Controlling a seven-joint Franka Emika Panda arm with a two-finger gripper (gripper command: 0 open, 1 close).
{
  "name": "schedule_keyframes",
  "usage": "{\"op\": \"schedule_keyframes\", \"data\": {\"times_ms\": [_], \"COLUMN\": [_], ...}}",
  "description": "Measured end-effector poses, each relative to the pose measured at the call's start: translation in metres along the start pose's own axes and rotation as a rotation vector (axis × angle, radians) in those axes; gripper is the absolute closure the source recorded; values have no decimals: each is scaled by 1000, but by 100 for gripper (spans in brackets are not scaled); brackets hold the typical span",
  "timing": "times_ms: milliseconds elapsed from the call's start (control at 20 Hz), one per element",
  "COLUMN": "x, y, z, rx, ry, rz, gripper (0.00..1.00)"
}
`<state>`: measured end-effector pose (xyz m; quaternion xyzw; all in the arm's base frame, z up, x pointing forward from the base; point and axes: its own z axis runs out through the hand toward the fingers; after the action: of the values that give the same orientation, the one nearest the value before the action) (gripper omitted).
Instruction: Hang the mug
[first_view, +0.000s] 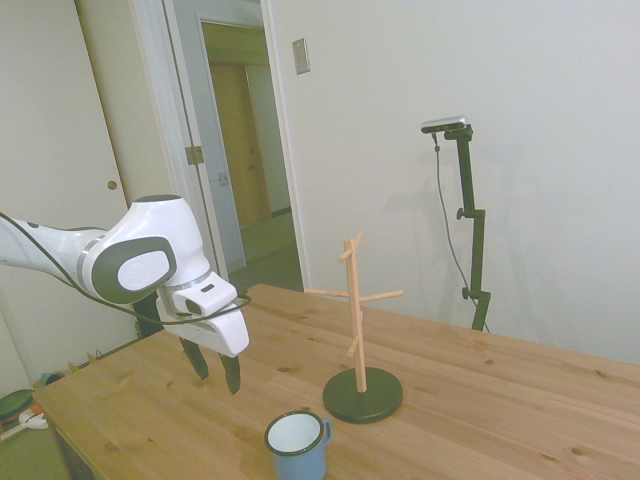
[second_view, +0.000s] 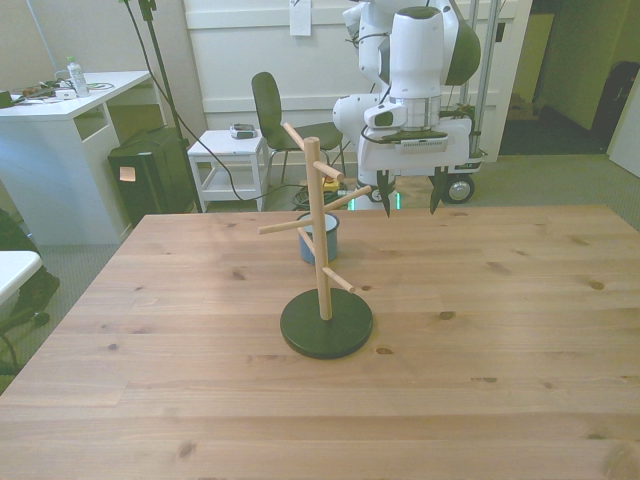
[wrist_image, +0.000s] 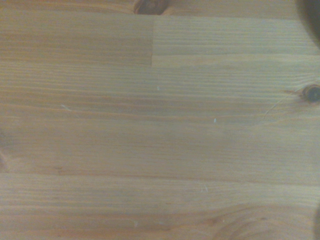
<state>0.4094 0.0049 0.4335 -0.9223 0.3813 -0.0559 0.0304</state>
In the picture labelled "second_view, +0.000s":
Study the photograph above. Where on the clear plastic bottle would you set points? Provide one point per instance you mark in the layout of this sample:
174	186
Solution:
78	77

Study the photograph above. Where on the small white desk box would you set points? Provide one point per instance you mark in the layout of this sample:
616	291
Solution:
65	93

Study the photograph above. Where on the white board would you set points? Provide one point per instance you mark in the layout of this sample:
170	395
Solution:
12	270

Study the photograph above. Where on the black floor box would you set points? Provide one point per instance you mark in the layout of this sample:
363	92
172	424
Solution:
150	175

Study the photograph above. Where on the white paper sheet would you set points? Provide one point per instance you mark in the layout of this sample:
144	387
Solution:
299	17

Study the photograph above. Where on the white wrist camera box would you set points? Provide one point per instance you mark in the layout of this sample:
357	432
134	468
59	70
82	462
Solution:
385	117

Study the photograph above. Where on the black tripod pole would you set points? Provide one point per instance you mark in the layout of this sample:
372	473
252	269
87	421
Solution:
167	95

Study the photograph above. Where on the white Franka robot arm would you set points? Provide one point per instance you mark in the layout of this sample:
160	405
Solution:
415	50

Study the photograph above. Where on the white desk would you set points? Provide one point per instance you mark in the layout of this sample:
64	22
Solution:
45	145

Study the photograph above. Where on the wooden mug tree black base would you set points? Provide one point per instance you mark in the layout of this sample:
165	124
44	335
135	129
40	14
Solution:
325	280

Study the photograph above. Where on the black chair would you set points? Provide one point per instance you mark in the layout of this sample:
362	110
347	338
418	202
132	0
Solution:
265	100

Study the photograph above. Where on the aluminium profile post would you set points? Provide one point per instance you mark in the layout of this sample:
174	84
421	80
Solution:
487	65

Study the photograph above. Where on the white wheeled robot cart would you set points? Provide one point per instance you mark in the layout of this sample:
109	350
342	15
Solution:
462	187

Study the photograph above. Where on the small grey device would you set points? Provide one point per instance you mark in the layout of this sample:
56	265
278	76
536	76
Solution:
243	131

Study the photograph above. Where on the white side stool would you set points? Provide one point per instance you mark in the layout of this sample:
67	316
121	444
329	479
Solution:
227	147

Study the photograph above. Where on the blue enamel mug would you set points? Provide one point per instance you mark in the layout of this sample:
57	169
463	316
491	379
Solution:
332	245

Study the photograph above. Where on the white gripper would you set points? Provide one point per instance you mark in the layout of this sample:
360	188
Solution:
425	157

